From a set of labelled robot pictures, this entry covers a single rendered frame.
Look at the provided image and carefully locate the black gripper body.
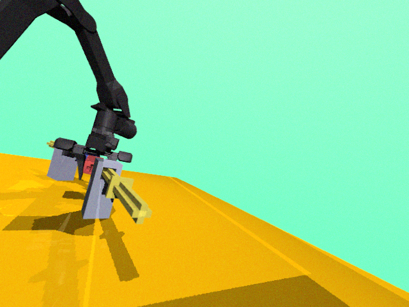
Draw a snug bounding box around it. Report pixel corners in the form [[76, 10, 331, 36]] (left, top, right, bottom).
[[53, 125, 133, 163]]

